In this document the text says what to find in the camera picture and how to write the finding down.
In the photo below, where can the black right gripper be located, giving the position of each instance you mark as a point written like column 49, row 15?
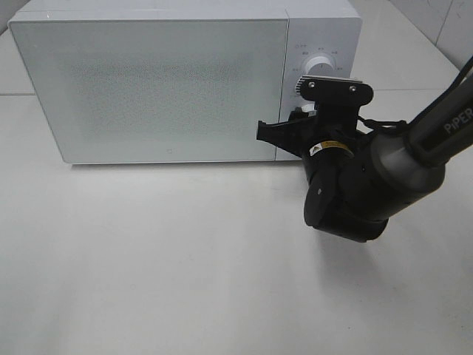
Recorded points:
column 327, row 138

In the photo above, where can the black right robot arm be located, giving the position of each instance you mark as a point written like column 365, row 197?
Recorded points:
column 362, row 172

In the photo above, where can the white microwave oven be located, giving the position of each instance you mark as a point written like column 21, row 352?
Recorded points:
column 329, row 27

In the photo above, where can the white microwave knob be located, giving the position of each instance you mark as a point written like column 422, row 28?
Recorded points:
column 308, row 107
column 319, row 65

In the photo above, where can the white microwave door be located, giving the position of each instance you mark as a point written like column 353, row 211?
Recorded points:
column 156, row 91

